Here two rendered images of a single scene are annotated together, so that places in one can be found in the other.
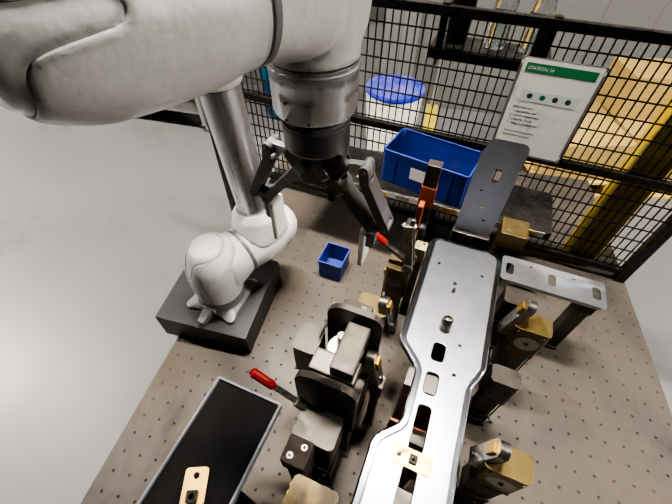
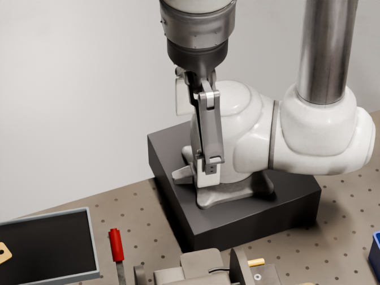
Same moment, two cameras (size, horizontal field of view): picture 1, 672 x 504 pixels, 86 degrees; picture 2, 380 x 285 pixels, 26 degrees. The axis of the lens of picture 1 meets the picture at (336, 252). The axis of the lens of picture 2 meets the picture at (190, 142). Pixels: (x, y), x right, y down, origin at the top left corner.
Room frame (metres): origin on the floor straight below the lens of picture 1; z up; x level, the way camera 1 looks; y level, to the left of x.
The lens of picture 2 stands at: (-0.07, -0.60, 2.30)
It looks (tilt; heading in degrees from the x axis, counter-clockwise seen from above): 48 degrees down; 56
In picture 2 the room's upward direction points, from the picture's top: straight up
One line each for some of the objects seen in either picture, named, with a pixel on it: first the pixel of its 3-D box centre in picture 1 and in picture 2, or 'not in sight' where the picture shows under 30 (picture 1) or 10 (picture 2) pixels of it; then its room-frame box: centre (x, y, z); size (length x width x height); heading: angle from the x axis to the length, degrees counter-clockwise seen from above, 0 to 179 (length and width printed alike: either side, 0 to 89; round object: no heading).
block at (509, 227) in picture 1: (495, 263); not in sight; (0.81, -0.56, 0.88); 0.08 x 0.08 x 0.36; 68
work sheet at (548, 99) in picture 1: (541, 112); not in sight; (1.08, -0.64, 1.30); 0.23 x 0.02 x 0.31; 68
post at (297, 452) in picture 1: (303, 472); not in sight; (0.16, 0.07, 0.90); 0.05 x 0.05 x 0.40; 68
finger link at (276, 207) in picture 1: (278, 216); (186, 95); (0.39, 0.09, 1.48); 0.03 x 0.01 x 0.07; 158
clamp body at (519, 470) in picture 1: (488, 480); not in sight; (0.16, -0.37, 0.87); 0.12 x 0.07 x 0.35; 68
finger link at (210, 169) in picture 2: (378, 233); (212, 164); (0.34, -0.06, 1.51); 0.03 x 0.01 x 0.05; 68
